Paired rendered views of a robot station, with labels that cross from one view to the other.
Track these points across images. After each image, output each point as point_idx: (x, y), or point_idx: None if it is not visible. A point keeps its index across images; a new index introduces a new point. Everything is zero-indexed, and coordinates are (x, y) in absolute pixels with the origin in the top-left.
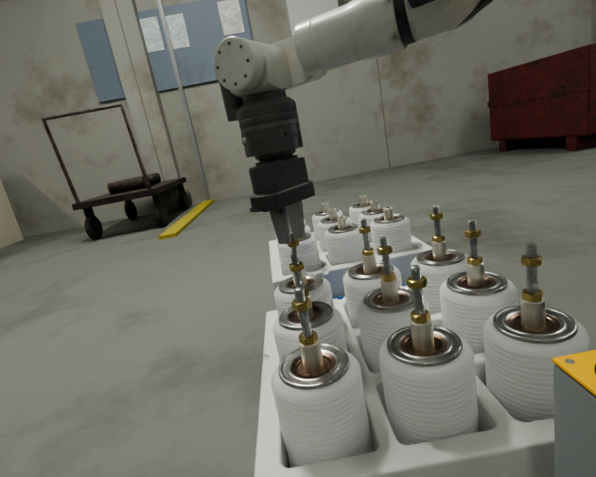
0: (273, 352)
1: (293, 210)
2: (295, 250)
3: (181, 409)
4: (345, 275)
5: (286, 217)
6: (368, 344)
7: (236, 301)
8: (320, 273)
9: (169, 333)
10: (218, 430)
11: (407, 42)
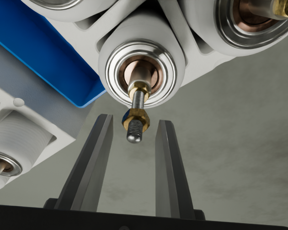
0: (209, 60)
1: (94, 190)
2: (139, 107)
3: (173, 122)
4: (84, 8)
5: (180, 178)
6: None
7: (66, 161)
8: (26, 106)
9: (118, 171)
10: (184, 92)
11: None
